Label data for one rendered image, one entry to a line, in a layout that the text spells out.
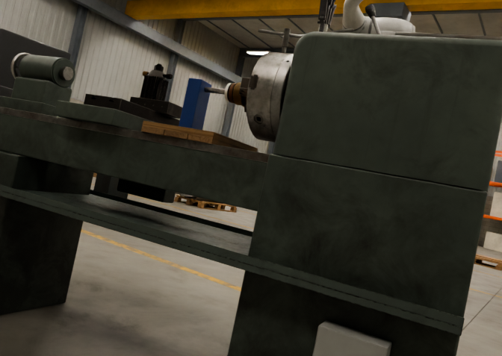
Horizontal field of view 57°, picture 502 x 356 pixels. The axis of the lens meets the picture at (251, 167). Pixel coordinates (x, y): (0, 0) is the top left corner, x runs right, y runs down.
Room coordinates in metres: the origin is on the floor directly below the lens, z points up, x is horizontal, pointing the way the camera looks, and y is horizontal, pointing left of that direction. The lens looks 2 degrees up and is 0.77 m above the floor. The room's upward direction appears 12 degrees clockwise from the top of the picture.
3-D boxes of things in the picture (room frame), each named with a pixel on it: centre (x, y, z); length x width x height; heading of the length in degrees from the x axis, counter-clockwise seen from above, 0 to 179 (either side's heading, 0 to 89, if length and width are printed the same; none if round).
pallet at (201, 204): (10.43, 0.82, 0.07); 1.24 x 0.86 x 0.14; 143
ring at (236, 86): (1.70, 0.09, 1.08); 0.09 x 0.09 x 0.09; 64
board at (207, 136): (1.75, 0.20, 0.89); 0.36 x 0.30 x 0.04; 154
